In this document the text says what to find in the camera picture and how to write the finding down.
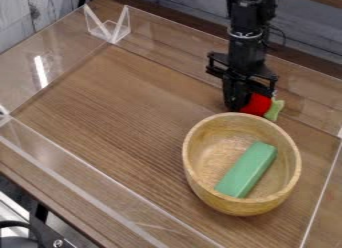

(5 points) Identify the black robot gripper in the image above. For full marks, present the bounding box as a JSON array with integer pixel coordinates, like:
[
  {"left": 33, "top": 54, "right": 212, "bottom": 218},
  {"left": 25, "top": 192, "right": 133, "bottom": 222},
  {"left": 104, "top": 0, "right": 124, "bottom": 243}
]
[{"left": 205, "top": 29, "right": 278, "bottom": 111}]

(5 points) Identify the red plush strawberry toy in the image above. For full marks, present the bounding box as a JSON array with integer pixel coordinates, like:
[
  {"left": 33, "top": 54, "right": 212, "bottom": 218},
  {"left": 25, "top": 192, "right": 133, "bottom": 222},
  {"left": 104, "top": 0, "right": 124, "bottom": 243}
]
[{"left": 240, "top": 93, "right": 284, "bottom": 122}]

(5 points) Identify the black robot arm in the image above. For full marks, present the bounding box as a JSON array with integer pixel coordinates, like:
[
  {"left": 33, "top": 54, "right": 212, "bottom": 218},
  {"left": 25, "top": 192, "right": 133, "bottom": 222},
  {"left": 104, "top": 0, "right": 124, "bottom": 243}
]
[{"left": 205, "top": 0, "right": 278, "bottom": 116}]

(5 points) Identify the wooden bowl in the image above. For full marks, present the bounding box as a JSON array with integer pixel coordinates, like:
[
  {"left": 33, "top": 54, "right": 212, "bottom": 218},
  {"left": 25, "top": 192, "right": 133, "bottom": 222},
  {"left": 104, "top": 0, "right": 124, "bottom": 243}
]
[{"left": 181, "top": 113, "right": 302, "bottom": 216}]

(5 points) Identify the green rectangular block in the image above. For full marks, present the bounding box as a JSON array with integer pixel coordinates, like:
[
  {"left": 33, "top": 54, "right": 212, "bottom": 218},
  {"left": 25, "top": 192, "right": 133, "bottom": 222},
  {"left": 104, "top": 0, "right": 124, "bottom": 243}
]
[{"left": 213, "top": 142, "right": 278, "bottom": 198}]

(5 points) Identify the clear acrylic tray enclosure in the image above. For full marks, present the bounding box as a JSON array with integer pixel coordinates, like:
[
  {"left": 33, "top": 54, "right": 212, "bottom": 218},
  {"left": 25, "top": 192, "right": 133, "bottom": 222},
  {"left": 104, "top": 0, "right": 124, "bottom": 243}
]
[{"left": 0, "top": 7, "right": 342, "bottom": 248}]

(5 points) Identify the clear acrylic corner bracket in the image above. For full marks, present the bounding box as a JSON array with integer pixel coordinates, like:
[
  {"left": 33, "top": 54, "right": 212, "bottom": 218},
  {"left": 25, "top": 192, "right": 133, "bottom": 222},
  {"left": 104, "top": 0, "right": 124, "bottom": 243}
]
[{"left": 83, "top": 5, "right": 131, "bottom": 44}]

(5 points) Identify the black table leg bracket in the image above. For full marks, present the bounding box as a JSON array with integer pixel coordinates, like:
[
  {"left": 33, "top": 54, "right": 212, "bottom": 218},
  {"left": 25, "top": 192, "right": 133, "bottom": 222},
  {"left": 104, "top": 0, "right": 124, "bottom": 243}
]
[{"left": 29, "top": 204, "right": 77, "bottom": 248}]

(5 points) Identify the black cable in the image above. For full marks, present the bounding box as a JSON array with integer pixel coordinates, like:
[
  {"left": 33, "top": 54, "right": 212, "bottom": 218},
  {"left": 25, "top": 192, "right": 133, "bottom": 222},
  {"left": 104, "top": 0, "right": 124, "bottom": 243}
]
[{"left": 0, "top": 220, "right": 45, "bottom": 248}]

